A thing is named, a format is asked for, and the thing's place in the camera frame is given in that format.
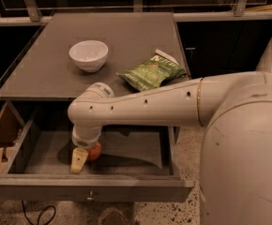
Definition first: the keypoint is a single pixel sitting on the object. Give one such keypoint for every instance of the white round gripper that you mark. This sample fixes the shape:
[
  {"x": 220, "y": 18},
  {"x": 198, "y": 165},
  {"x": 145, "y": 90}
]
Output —
[{"x": 83, "y": 142}]

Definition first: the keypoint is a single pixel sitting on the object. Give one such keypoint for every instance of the red apple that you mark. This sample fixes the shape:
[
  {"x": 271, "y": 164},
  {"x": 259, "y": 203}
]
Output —
[{"x": 94, "y": 152}]

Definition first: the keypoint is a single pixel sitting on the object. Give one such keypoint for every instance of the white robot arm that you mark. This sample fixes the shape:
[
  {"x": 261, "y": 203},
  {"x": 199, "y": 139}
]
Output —
[{"x": 236, "y": 113}]

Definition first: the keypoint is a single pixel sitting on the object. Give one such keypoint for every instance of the metal drawer knob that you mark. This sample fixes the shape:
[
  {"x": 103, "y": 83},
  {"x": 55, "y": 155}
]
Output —
[{"x": 90, "y": 197}]

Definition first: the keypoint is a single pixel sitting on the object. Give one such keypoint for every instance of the open grey top drawer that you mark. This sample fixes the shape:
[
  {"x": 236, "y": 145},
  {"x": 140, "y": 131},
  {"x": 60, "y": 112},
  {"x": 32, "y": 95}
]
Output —
[{"x": 137, "y": 164}]

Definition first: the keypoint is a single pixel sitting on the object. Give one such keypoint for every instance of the grey cabinet counter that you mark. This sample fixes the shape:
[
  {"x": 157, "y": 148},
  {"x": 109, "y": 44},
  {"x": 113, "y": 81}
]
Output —
[{"x": 47, "y": 73}]

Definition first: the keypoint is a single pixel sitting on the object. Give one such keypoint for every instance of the round floor drain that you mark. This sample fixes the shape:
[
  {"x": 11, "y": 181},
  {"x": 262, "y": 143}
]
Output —
[{"x": 112, "y": 217}]

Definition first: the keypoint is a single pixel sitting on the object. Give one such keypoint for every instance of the brown cardboard box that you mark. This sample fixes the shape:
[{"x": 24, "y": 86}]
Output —
[{"x": 10, "y": 128}]

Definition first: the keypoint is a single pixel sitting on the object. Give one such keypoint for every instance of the white ceramic bowl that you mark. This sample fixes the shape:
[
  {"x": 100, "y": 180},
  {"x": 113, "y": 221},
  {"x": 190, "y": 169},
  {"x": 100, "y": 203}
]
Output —
[{"x": 89, "y": 55}]

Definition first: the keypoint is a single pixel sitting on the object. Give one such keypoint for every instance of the green chip bag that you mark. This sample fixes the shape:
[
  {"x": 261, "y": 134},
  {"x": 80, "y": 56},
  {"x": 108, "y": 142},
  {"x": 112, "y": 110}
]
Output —
[{"x": 151, "y": 73}]

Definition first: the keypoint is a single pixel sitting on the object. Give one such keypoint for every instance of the metal railing frame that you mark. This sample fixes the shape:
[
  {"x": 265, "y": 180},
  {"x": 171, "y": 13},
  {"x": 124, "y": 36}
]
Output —
[{"x": 136, "y": 3}]

